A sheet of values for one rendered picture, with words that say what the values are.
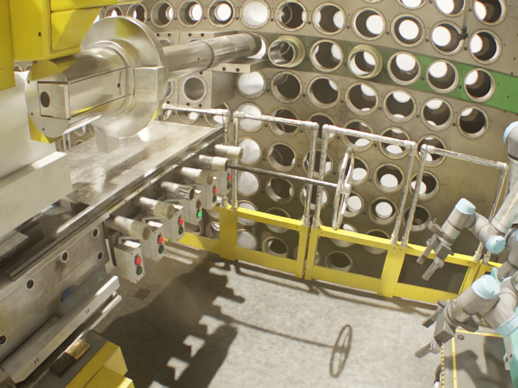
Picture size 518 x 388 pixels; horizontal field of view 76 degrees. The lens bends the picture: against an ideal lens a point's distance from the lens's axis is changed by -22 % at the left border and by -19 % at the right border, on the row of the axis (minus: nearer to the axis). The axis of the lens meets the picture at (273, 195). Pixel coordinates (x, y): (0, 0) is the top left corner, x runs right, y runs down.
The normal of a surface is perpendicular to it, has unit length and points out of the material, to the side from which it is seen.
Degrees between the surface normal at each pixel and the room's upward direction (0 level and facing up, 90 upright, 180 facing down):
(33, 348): 0
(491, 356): 0
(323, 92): 90
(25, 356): 0
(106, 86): 90
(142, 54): 90
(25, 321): 90
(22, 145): 68
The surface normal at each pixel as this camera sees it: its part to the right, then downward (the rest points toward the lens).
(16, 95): 0.84, -0.29
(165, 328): 0.06, -0.89
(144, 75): -0.33, 0.40
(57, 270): 0.94, 0.20
